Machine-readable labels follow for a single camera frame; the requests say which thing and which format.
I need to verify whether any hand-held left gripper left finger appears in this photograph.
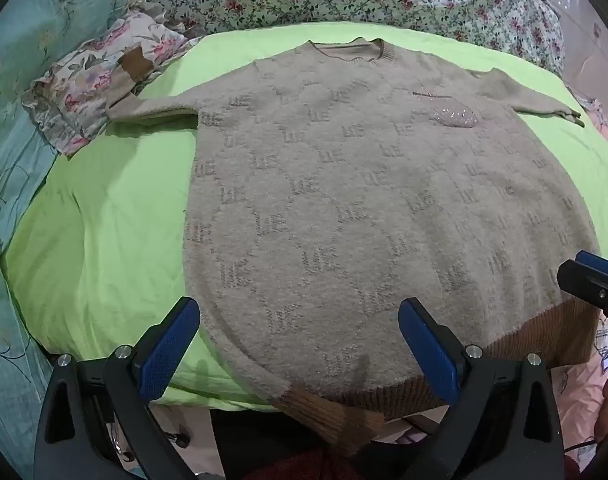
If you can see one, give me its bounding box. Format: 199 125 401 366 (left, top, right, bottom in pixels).
34 296 202 480

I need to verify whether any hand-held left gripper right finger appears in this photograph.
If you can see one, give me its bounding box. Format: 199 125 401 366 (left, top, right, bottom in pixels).
398 297 567 480

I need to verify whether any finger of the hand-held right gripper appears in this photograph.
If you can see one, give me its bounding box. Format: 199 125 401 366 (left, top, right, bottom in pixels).
557 259 608 322
575 250 608 286

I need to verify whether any beige knitted sweater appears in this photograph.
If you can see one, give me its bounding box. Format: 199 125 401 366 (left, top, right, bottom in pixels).
106 37 601 456

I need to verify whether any light green bed sheet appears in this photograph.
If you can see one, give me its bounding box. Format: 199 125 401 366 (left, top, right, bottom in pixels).
4 22 608 411

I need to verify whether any person's dark red clothing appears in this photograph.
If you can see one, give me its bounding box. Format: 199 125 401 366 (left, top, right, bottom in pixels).
244 437 585 480

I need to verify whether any teal floral quilt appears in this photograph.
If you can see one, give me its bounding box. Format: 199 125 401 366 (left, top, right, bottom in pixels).
0 0 129 466

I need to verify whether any ruffled floral pillow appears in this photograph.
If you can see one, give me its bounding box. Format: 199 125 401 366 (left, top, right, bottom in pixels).
22 12 202 157

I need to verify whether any black cable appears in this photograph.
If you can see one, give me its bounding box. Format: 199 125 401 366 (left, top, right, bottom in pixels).
148 427 192 450

